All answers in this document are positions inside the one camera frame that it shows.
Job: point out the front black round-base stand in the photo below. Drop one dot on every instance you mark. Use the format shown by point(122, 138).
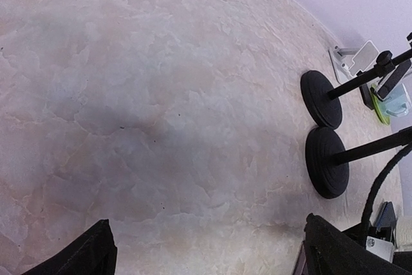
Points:
point(327, 160)

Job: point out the blue phone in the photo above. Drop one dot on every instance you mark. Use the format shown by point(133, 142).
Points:
point(386, 217)

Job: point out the black round-base stand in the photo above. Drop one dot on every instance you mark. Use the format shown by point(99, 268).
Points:
point(322, 99)
point(327, 160)

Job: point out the cream ceramic mug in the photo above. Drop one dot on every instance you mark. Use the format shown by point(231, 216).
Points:
point(403, 233)

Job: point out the light blue mug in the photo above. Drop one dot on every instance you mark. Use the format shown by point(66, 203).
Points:
point(398, 102)

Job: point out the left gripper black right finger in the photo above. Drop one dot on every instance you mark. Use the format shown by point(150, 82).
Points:
point(330, 251)

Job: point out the green saucer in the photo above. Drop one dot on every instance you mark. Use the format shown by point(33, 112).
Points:
point(383, 118)

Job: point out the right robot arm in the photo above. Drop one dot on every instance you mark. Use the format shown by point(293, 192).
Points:
point(401, 259)

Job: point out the rear black round-base stand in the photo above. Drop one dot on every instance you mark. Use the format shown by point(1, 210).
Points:
point(322, 99)

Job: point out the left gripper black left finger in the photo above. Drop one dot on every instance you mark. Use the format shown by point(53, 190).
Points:
point(93, 252)

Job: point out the black folding phone stand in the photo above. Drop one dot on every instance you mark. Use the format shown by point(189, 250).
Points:
point(366, 96)

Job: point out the white folding phone stand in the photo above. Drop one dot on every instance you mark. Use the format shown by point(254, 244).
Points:
point(347, 63)

